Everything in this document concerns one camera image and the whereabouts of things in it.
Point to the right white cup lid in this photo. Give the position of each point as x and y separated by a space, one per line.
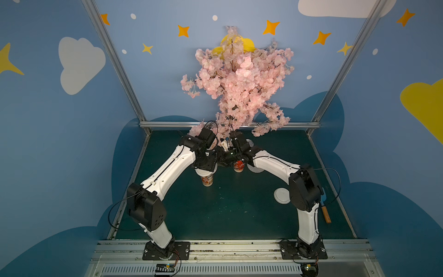
282 196

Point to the left circuit board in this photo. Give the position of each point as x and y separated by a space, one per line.
166 269

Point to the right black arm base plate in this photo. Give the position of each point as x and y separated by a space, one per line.
295 250

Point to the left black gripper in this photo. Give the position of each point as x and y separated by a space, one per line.
206 163

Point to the aluminium front rail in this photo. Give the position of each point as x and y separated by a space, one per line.
234 258

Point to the pink cherry blossom tree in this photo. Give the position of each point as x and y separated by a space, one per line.
242 79

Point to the blue fork wooden handle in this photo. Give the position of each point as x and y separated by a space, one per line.
324 208

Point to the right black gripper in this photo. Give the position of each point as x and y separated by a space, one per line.
231 156

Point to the right circuit board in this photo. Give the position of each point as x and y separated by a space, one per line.
309 270

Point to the circuit board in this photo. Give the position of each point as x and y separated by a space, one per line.
166 269
309 270

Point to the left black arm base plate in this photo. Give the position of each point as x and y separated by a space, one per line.
174 250

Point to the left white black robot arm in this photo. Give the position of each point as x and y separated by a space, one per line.
145 201

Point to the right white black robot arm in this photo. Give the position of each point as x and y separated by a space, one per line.
305 190

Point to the red paper cup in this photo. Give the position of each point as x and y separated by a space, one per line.
239 166
207 181

